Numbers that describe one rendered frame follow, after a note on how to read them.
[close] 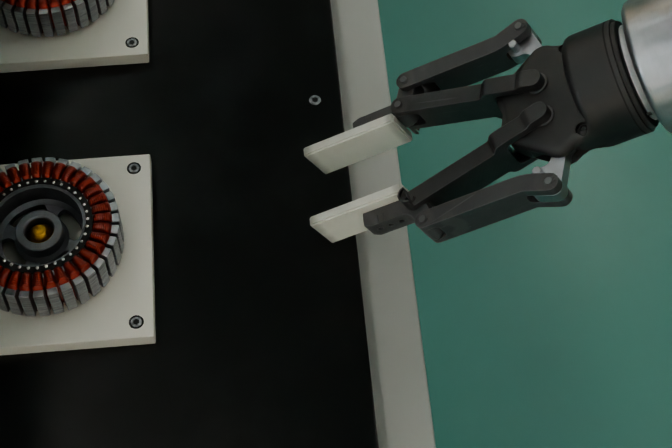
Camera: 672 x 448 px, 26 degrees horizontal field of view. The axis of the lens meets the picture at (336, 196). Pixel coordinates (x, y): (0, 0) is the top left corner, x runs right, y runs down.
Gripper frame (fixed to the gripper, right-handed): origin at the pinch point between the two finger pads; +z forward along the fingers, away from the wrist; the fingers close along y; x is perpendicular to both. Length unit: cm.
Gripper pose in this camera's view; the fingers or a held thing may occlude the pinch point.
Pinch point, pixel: (357, 180)
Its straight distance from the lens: 98.5
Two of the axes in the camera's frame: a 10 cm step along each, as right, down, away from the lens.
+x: -5.0, -4.2, -7.6
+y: -0.8, -8.4, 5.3
